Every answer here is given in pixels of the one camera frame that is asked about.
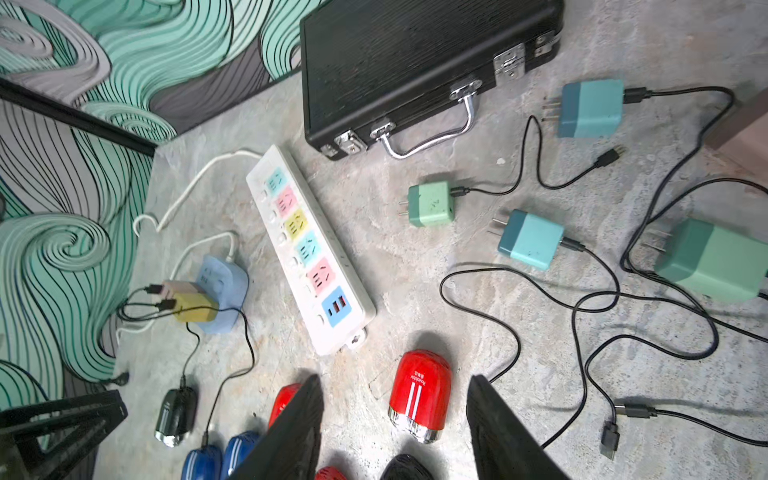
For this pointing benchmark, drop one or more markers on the black briefcase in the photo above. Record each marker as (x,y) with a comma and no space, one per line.
(406,74)

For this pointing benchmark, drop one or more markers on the blue shaver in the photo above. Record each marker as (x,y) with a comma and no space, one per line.
(237,450)
(204,463)

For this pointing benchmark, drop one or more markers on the black screw knob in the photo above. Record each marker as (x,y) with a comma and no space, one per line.
(120,380)

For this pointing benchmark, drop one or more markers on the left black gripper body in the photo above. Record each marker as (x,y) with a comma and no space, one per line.
(49,440)

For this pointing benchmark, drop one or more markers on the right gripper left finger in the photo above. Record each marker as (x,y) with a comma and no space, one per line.
(290,449)

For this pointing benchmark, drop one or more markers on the blue shaver front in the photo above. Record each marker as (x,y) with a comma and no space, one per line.
(204,463)

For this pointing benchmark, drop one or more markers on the green charger adapter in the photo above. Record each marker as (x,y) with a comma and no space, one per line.
(430,204)
(708,259)

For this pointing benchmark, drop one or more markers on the white power strip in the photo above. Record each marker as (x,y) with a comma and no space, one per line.
(332,300)

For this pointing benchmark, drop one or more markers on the red shaver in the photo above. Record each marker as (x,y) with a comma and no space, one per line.
(420,395)
(282,399)
(329,473)

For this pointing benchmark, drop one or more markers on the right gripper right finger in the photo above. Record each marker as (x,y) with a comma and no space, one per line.
(502,446)

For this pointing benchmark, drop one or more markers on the light blue socket cube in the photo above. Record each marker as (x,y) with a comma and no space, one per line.
(227,284)

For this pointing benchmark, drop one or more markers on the pink charger adapter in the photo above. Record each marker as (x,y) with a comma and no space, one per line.
(741,136)

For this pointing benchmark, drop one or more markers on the beige charger adapter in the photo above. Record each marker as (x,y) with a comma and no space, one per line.
(171,288)

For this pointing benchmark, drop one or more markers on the teal charger adapter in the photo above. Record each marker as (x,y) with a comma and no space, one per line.
(587,109)
(529,238)

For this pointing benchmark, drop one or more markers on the yellow charger adapter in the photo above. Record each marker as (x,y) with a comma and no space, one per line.
(194,308)

